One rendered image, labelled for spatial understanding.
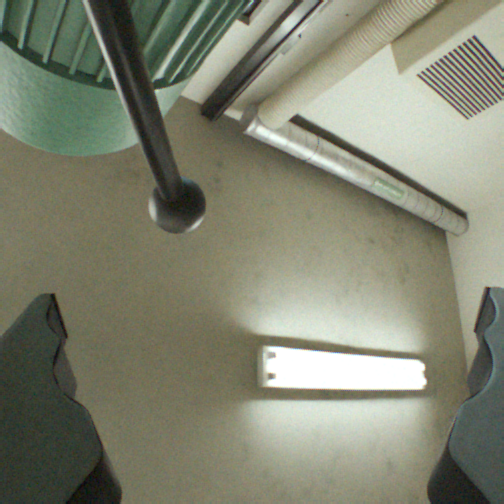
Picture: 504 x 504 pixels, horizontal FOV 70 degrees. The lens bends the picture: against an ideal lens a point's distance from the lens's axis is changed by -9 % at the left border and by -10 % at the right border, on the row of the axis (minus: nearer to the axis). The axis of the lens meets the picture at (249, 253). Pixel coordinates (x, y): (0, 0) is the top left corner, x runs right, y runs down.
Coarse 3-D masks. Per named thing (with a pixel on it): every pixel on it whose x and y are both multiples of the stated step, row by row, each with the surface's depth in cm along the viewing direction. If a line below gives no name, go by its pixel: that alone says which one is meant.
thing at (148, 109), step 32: (96, 0) 10; (96, 32) 12; (128, 32) 12; (128, 64) 13; (128, 96) 14; (160, 128) 17; (160, 160) 18; (160, 192) 21; (192, 192) 23; (160, 224) 23; (192, 224) 23
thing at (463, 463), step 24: (480, 312) 11; (480, 336) 10; (480, 360) 9; (480, 384) 8; (480, 408) 7; (456, 432) 6; (480, 432) 6; (456, 456) 6; (480, 456) 6; (432, 480) 7; (456, 480) 6; (480, 480) 6
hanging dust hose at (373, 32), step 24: (384, 0) 135; (408, 0) 127; (432, 0) 124; (360, 24) 144; (384, 24) 137; (408, 24) 135; (336, 48) 156; (360, 48) 148; (312, 72) 167; (336, 72) 161; (288, 96) 179; (312, 96) 177; (264, 120) 195
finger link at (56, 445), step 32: (32, 320) 10; (0, 352) 9; (32, 352) 9; (64, 352) 9; (0, 384) 8; (32, 384) 8; (64, 384) 9; (0, 416) 7; (32, 416) 7; (64, 416) 7; (0, 448) 6; (32, 448) 6; (64, 448) 6; (96, 448) 6; (0, 480) 6; (32, 480) 6; (64, 480) 6; (96, 480) 6
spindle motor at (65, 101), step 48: (0, 0) 17; (48, 0) 16; (144, 0) 17; (192, 0) 18; (240, 0) 20; (0, 48) 19; (48, 48) 18; (96, 48) 19; (144, 48) 19; (192, 48) 21; (0, 96) 22; (48, 96) 22; (96, 96) 22; (48, 144) 26; (96, 144) 27
